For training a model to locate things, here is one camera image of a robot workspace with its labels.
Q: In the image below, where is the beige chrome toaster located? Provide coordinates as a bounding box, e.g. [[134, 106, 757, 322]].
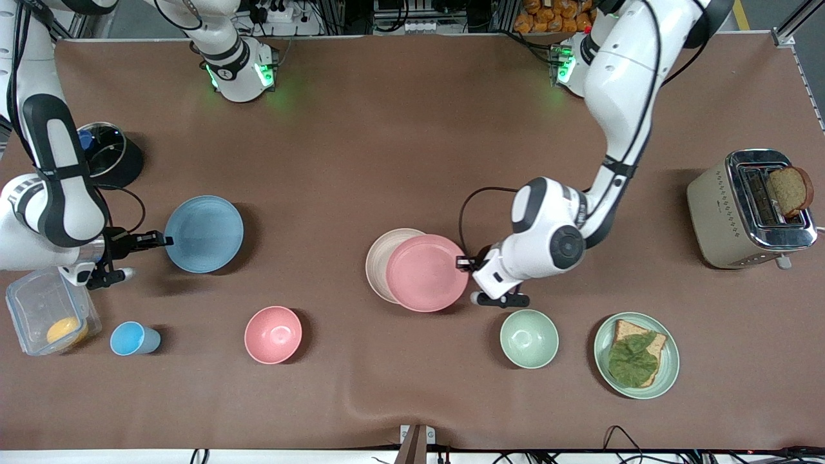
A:
[[686, 148, 819, 270]]

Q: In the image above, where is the brown bread slice in toaster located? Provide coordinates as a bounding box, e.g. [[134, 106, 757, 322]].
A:
[[767, 166, 815, 218]]

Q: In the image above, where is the bag of orange snacks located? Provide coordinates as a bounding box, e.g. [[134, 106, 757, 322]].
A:
[[514, 0, 597, 34]]

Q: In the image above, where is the green lettuce leaf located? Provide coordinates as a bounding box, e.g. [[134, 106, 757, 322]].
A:
[[608, 332, 659, 389]]

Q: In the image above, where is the yellow round food item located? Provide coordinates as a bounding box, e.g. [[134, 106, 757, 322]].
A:
[[45, 316, 90, 350]]

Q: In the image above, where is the pink bowl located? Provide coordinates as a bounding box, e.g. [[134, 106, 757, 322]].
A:
[[244, 305, 304, 365]]

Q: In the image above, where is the green plate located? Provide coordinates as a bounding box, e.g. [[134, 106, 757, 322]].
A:
[[593, 312, 681, 400]]

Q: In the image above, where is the brown table cover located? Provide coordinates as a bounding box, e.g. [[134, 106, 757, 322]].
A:
[[0, 32, 825, 452]]

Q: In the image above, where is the aluminium frame rail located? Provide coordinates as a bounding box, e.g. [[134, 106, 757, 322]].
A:
[[770, 0, 825, 36]]

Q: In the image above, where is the bread slice under lettuce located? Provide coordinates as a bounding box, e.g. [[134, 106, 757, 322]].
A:
[[609, 319, 668, 389]]

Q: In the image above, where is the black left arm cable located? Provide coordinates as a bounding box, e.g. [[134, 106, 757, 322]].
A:
[[458, 0, 710, 258]]

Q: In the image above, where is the metal table clamp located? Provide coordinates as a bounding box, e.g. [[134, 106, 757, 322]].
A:
[[398, 424, 436, 464]]

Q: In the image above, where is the black looped floor cable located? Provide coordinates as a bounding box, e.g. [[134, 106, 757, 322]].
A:
[[603, 425, 646, 464]]

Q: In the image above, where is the clear plastic food container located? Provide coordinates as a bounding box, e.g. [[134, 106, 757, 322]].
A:
[[5, 266, 102, 357]]

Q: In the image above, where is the blue plate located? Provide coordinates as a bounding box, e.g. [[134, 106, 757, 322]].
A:
[[164, 195, 245, 274]]

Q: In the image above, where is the pink plate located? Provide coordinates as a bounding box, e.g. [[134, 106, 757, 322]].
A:
[[385, 234, 470, 313]]

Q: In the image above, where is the blue cup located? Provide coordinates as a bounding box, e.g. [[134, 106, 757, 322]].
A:
[[110, 321, 162, 357]]

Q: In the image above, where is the green bowl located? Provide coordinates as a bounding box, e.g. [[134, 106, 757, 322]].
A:
[[500, 309, 560, 370]]

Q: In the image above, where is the black cylindrical utensil holder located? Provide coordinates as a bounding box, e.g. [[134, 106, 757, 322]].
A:
[[76, 121, 144, 191]]

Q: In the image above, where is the beige plate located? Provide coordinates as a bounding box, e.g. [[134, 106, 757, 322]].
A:
[[365, 228, 426, 304]]

